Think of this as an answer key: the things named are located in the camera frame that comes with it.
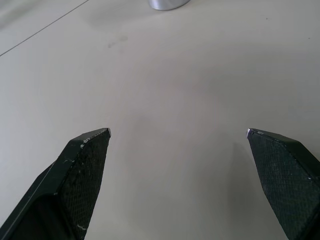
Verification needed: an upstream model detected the silver metal cylinder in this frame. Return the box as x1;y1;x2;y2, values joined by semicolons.
148;0;191;11

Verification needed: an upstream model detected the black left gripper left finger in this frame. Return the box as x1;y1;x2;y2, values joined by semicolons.
0;127;112;240

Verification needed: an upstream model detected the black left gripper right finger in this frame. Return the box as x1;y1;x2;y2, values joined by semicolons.
245;128;320;240

